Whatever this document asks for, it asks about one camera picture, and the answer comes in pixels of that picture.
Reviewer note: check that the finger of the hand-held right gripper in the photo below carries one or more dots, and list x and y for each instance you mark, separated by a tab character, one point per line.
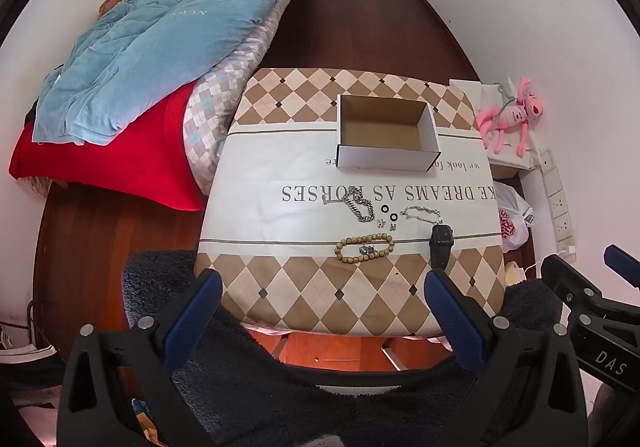
622	261
570	279

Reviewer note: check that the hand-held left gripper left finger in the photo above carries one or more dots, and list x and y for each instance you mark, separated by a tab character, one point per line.
192	324

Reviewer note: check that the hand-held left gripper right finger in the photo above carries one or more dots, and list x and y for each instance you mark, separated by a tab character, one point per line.
452	322

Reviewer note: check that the black smartwatch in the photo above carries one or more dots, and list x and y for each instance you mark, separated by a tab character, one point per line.
441	237

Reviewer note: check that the small silver charm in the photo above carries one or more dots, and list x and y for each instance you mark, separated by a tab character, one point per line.
368	250

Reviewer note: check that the white cardboard box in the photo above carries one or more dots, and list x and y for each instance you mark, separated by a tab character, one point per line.
381	159

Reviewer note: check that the metal table leg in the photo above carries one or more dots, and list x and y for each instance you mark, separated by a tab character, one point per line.
393	353

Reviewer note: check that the white plastic bag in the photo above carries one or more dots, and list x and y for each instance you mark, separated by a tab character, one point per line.
512	212

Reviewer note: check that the dark fleece clothing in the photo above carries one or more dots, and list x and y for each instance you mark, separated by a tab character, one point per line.
320	407

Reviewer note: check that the pink plush toy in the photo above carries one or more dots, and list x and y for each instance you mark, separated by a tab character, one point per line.
515	114

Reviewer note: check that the red blanket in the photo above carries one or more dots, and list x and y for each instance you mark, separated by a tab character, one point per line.
125	162

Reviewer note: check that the checkered printed tablecloth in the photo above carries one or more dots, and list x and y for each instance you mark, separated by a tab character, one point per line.
280	167

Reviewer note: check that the checkered bed sheet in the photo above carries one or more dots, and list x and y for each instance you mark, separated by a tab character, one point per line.
212	109

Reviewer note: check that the light blue quilt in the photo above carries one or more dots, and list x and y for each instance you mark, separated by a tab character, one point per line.
165	37

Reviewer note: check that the brown plush toy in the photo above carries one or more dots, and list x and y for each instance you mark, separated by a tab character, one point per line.
115	1

